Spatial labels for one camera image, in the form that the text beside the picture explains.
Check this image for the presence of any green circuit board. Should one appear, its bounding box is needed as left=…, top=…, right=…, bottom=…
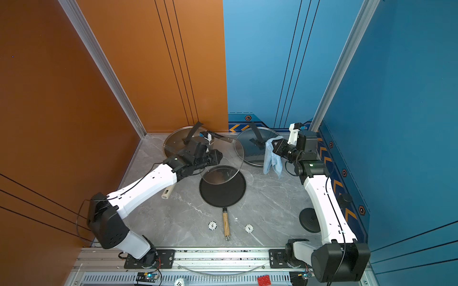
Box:
left=135, top=272, right=161, bottom=284

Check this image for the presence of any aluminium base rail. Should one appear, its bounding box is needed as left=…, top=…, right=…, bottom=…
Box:
left=71, top=246, right=373, bottom=274

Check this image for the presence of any brown pan with cream handle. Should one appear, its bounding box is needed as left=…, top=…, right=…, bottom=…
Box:
left=162, top=126, right=207, bottom=199

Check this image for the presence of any glass lid with black strap handle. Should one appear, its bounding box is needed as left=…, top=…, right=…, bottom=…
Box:
left=163, top=122, right=209, bottom=164

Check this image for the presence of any glass lid with black knob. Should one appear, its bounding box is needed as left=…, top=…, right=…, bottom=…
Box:
left=201, top=137, right=245, bottom=185

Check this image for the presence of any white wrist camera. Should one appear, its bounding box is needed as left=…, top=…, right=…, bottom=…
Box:
left=199, top=131, right=214, bottom=143
left=287, top=122, right=307, bottom=146

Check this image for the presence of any glass lid on black wok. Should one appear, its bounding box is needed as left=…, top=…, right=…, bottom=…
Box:
left=237, top=122, right=280, bottom=168

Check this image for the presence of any white round marker left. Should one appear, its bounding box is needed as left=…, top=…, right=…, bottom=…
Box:
left=208, top=221, right=218, bottom=231

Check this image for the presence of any black wok with handle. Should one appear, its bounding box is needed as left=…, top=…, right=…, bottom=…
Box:
left=206, top=126, right=286, bottom=167

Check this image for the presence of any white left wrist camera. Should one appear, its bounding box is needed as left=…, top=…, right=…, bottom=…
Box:
left=199, top=131, right=214, bottom=143

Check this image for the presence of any black pan with wooden handle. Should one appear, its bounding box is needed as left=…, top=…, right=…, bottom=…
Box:
left=199, top=165, right=246, bottom=241

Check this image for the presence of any white round marker right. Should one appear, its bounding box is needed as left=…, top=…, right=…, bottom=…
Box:
left=245, top=224, right=254, bottom=234

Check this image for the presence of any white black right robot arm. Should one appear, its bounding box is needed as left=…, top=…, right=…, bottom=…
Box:
left=271, top=130, right=370, bottom=285

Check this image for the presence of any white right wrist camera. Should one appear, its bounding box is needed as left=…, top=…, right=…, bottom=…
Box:
left=287, top=122, right=307, bottom=146

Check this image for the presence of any aluminium corner post right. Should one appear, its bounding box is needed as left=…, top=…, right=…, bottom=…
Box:
left=309, top=0, right=380, bottom=132

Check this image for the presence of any light blue cloth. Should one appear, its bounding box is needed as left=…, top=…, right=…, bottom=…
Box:
left=263, top=136, right=283, bottom=178

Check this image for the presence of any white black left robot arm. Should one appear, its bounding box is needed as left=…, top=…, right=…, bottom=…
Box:
left=87, top=137, right=223, bottom=268

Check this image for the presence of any white round marker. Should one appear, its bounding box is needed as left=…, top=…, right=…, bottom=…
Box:
left=208, top=221, right=218, bottom=231
left=245, top=224, right=254, bottom=234

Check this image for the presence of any aluminium corner post left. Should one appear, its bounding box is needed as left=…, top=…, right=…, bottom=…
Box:
left=58, top=0, right=147, bottom=139

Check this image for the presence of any aluminium corner post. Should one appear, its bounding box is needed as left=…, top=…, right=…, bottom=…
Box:
left=58, top=0, right=147, bottom=139
left=309, top=0, right=380, bottom=132

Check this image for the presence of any red block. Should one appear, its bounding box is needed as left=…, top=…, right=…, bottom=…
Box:
left=257, top=275, right=272, bottom=286

